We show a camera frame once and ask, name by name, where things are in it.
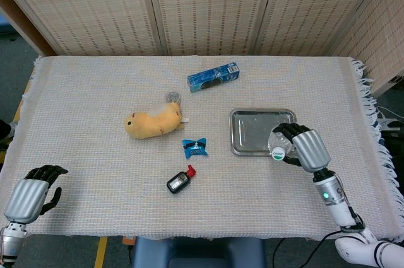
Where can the blue cookie box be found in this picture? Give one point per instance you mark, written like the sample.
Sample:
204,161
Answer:
214,76

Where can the black bottle red cap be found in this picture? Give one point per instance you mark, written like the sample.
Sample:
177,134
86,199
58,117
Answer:
180,181

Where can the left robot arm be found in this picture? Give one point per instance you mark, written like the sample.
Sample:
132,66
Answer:
11,241

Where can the metal rectangular tray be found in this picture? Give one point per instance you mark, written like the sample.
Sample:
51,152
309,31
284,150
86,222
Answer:
252,130

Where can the beige folding screen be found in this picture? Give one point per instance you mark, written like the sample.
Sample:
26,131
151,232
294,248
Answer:
202,9

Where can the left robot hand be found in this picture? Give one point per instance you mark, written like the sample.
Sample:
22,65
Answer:
26,200

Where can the blue chair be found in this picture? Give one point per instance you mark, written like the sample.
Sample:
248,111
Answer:
199,253

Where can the white woven tablecloth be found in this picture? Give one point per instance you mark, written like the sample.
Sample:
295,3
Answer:
158,170

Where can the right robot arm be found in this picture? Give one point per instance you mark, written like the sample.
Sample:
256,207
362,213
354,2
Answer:
347,214

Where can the transparent plastic bottle white cap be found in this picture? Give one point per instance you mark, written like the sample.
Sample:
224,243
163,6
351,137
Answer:
277,146

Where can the yellow plush toy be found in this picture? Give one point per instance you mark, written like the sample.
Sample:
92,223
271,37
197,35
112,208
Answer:
153,121

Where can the blue snack packet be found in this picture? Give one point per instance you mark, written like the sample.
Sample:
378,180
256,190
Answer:
194,148

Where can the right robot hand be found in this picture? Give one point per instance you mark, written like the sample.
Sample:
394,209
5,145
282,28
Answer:
306,149

